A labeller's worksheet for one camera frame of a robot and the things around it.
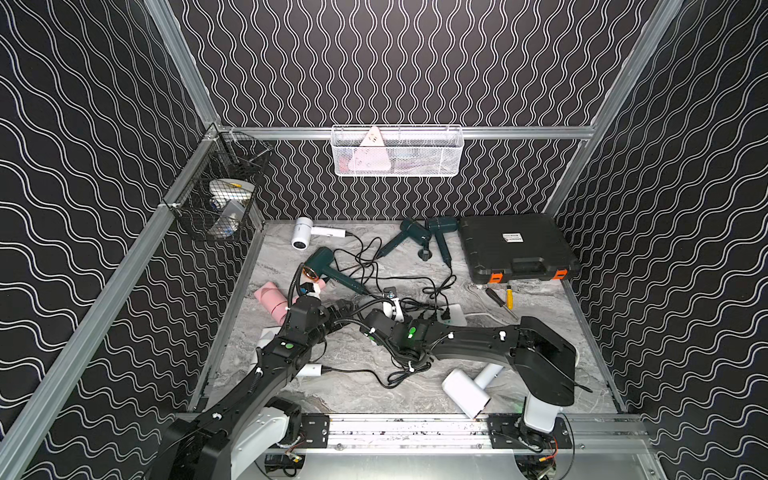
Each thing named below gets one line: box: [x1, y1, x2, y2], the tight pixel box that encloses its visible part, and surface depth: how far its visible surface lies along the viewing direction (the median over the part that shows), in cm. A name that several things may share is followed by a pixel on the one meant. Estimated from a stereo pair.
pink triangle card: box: [348, 126, 392, 171], surface depth 92 cm
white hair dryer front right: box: [442, 363, 505, 419], surface depth 79 cm
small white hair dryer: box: [291, 216, 347, 250], surface depth 114 cm
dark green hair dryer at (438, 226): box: [425, 217, 459, 268], surface depth 115 cm
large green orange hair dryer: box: [302, 247, 367, 295], surface depth 105 cm
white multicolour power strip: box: [437, 304, 467, 326], surface depth 94 cm
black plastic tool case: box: [459, 214, 581, 284], surface depth 106 cm
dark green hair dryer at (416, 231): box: [376, 218, 433, 261], surface depth 114 cm
